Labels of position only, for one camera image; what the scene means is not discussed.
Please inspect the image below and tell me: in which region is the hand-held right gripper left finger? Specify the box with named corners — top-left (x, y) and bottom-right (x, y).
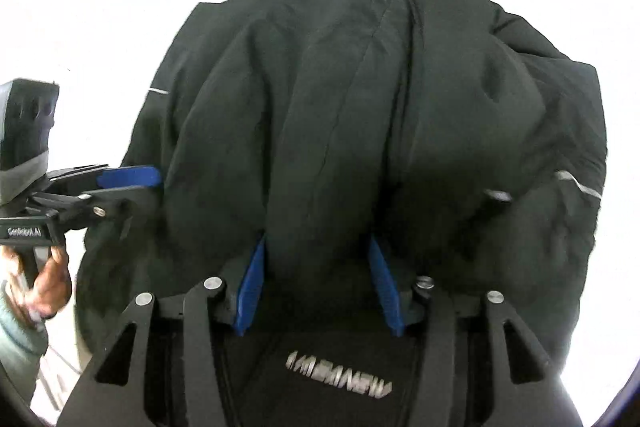
top-left (55, 234), bottom-right (268, 427)

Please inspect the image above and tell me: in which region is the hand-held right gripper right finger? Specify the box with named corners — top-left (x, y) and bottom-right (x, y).
top-left (367, 237), bottom-right (586, 427)

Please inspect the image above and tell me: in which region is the person's left hand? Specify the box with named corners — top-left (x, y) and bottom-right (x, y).
top-left (0, 246), bottom-right (74, 323)

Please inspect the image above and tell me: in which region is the black hooded jacket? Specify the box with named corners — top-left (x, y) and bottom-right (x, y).
top-left (75, 0), bottom-right (611, 427)

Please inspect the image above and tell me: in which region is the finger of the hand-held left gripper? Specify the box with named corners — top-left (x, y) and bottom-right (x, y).
top-left (27, 186), bottom-right (151, 234)
top-left (47, 163), bottom-right (164, 195)

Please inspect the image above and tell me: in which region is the person's left forearm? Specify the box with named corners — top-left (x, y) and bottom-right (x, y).
top-left (0, 279), bottom-right (49, 410)

